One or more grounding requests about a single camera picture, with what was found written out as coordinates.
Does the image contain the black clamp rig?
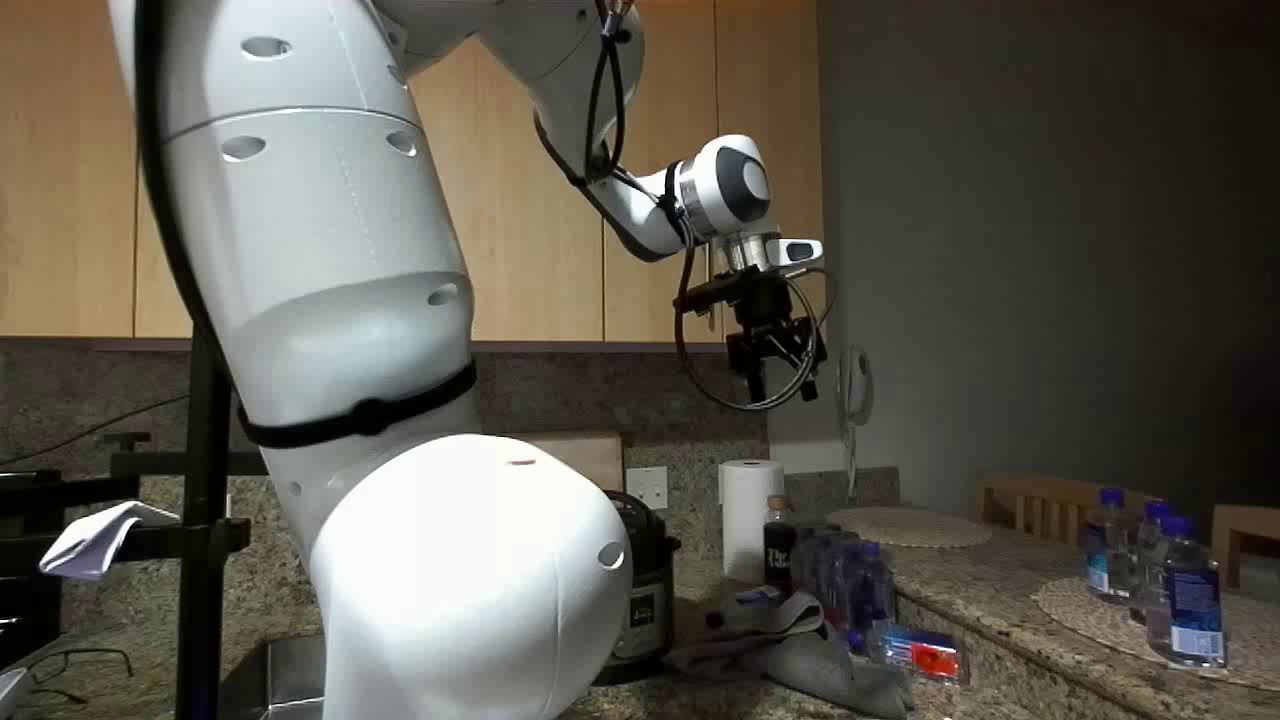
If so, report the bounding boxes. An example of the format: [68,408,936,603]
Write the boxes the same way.
[0,430,273,672]

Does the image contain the wooden cutting board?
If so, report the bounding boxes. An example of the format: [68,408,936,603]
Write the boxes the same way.
[525,432,629,495]

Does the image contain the stainless steel sink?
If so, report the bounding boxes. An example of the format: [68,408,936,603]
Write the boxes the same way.
[215,632,334,720]

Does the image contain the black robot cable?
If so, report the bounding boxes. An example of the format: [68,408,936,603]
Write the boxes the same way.
[532,0,840,416]

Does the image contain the clear water bottle blue label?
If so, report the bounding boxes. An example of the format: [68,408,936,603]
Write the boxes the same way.
[1077,486,1142,603]
[1151,512,1231,672]
[1127,495,1185,632]

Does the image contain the white folded paper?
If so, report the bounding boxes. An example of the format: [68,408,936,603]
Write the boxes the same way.
[35,495,184,583]

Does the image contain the white wall outlet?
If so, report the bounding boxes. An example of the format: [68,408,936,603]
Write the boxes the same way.
[625,466,674,515]

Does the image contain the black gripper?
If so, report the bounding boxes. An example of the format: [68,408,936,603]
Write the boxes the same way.
[678,267,830,408]

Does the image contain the black strap on arm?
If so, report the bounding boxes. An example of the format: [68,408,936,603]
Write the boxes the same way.
[236,359,481,453]

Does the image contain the white paper towel roll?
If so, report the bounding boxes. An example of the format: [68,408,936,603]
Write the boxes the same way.
[716,458,790,588]

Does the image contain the dark sauce bottle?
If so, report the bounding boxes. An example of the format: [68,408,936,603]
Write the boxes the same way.
[761,493,799,595]

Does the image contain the red blue plastic package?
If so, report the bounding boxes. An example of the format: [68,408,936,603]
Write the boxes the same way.
[871,622,967,688]

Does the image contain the thin black wire loop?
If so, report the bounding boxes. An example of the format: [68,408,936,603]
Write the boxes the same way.
[23,641,138,711]

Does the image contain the wooden chair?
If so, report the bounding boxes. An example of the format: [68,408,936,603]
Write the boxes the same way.
[1210,499,1280,592]
[978,474,1114,549]

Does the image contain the light wooden wall cabinets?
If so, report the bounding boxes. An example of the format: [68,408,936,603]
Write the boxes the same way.
[0,0,830,350]

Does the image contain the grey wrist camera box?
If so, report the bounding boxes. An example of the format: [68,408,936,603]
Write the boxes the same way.
[765,231,830,274]

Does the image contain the black vertical stand pole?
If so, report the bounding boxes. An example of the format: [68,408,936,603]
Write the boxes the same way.
[175,315,242,720]

